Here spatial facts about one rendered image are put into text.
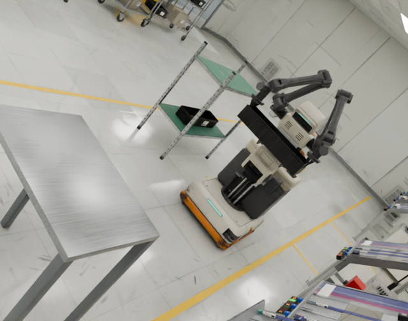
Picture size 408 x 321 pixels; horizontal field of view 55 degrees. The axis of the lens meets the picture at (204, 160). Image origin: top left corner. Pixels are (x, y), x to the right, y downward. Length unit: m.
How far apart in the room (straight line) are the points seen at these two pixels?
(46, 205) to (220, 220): 2.11
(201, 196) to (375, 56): 8.28
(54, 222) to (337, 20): 10.55
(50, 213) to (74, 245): 0.14
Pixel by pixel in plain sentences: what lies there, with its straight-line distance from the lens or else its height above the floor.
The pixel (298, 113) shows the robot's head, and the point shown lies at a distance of 3.02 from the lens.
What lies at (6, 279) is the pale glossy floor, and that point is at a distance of 2.20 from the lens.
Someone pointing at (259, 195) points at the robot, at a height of 0.50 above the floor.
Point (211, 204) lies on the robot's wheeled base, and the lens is 3.30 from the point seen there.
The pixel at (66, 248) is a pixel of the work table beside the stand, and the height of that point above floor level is 0.80.
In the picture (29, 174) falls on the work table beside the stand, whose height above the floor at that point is 0.80.
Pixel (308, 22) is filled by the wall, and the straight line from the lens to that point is 11.62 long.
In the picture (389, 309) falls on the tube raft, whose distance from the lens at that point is 2.45.
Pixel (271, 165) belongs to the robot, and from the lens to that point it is 3.15.
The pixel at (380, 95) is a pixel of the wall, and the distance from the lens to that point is 10.79.
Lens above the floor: 1.71
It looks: 22 degrees down
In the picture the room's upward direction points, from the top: 43 degrees clockwise
